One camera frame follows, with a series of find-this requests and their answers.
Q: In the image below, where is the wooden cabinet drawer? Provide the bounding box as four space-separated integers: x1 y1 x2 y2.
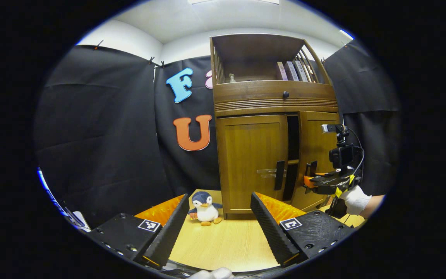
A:
213 81 339 117

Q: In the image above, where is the wooden cabinet door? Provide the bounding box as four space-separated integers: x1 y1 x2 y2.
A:
216 114 289 215
291 111 340 212

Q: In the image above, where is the penguin plush toy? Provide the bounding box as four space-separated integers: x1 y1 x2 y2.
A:
188 191 223 226

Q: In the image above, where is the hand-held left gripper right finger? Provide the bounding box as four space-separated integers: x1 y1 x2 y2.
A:
250 192 356 268

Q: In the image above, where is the grey book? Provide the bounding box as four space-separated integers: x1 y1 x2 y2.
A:
285 61 299 82

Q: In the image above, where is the wooden double-door shoe cabinet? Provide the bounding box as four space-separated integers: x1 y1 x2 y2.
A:
209 34 341 220

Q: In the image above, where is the black camera cable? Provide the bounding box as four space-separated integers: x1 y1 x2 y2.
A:
347 128 365 183

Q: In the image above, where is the white book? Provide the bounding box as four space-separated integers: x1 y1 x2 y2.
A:
295 60 309 82

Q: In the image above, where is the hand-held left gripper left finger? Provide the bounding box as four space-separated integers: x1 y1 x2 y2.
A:
87 194 190 268

